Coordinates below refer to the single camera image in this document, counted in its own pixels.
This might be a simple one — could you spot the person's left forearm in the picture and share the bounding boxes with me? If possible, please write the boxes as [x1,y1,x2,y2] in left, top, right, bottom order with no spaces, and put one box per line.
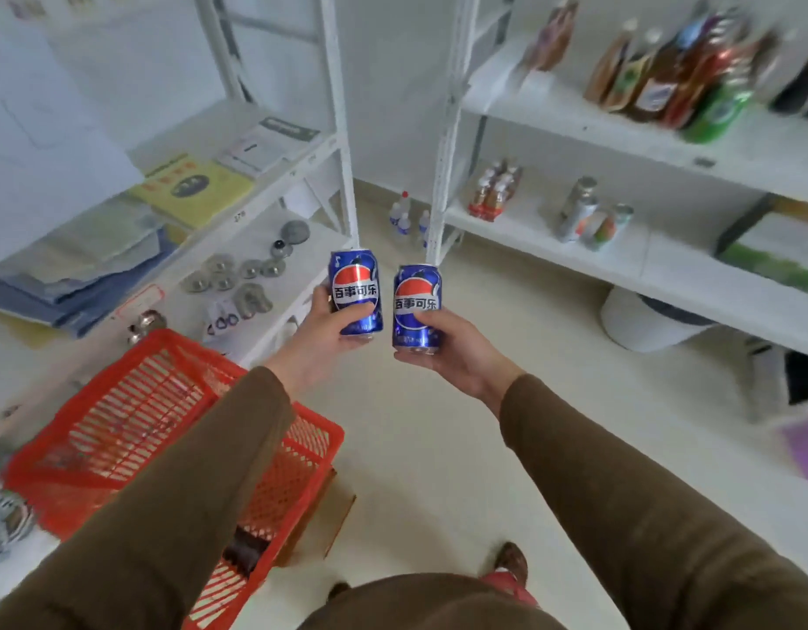
[0,367,297,630]

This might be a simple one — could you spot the silver can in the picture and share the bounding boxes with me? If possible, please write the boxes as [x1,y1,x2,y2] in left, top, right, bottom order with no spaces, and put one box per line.
[560,175,599,204]

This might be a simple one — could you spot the white leaflet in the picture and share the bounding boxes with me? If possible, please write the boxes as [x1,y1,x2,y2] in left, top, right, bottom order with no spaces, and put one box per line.
[213,115,322,178]

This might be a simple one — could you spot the person's right leg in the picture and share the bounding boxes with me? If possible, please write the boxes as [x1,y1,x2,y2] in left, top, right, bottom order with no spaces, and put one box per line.
[477,569,541,609]

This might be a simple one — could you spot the yellow booklet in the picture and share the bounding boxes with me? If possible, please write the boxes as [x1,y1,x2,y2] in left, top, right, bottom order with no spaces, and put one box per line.
[127,153,255,230]

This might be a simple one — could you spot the large white paper sheet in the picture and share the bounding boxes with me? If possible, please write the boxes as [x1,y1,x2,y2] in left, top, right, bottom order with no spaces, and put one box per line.
[0,0,146,270]

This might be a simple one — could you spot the green white carton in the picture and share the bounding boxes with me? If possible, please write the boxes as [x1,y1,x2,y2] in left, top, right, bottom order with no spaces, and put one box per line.
[714,194,808,295]

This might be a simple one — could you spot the cluster of round metal lids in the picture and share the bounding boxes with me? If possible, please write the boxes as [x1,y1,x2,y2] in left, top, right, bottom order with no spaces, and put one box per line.
[180,252,288,321]

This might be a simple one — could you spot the person's left hand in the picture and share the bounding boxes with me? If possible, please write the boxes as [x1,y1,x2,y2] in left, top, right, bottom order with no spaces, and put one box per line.
[264,281,386,401]

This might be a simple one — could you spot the pack of small orange bottles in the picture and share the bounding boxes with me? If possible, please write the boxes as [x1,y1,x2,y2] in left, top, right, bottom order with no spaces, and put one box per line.
[468,158,525,224]

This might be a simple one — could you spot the white numbered storage rack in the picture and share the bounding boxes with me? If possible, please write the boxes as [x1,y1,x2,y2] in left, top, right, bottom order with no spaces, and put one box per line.
[0,0,360,453]

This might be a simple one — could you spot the red-outlined label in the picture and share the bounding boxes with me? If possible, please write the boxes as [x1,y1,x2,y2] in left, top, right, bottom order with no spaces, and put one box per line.
[112,283,167,320]

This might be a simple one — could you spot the yellow paper sheet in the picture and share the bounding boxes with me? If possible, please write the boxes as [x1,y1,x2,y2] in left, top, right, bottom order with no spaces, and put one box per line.
[0,307,50,352]

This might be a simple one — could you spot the amber bottle blue neck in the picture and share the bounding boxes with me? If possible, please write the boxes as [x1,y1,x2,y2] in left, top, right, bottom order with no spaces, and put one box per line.
[624,16,710,123]

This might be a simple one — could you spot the reddish brown bottle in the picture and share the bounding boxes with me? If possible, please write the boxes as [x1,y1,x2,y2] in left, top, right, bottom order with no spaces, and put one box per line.
[545,0,581,67]
[525,5,566,73]

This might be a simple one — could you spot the packaged scissors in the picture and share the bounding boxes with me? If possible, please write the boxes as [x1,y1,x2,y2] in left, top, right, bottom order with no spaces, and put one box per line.
[204,301,242,339]

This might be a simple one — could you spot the white metal shelf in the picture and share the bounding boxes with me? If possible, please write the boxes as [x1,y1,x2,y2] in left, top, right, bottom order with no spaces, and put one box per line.
[424,0,808,361]

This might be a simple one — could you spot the person's right shoe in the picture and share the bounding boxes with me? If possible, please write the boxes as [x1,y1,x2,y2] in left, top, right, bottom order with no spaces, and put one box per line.
[494,542,530,590]

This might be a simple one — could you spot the stack of blue folders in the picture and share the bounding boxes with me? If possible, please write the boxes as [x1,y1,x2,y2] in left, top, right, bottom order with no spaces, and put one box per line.
[0,226,182,339]

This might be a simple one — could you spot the person's brown sweater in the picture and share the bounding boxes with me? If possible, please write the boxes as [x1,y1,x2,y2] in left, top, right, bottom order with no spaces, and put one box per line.
[315,573,568,630]

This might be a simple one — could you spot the white bucket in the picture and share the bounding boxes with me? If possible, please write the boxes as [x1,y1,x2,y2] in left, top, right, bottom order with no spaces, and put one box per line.
[598,284,719,355]

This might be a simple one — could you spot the red plastic shopping basket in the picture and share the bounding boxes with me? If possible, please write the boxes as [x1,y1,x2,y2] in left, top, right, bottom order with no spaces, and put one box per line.
[1,328,346,630]

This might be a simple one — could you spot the green label tea bottle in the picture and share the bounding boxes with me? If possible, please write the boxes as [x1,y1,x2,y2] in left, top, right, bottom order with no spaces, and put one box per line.
[604,29,665,114]
[583,17,640,106]

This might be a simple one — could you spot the person's right forearm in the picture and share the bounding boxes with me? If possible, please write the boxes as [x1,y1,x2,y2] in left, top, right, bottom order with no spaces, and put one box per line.
[499,373,808,630]

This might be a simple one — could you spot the pale grey paper sheets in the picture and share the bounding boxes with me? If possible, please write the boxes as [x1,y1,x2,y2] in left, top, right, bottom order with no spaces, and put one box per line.
[0,192,169,303]

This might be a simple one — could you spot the person's right hand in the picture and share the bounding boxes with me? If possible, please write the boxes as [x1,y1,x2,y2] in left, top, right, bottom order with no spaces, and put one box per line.
[393,307,527,417]

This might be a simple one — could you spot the metal ladle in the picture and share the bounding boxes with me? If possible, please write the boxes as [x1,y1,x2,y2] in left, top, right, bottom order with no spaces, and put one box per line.
[126,309,169,346]

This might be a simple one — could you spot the blue Pepsi cans group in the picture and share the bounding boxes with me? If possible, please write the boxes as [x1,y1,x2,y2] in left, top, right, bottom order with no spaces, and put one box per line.
[272,468,358,570]

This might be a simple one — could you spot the black box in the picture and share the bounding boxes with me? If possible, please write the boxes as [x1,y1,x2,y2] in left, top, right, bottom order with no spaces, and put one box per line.
[745,337,808,427]

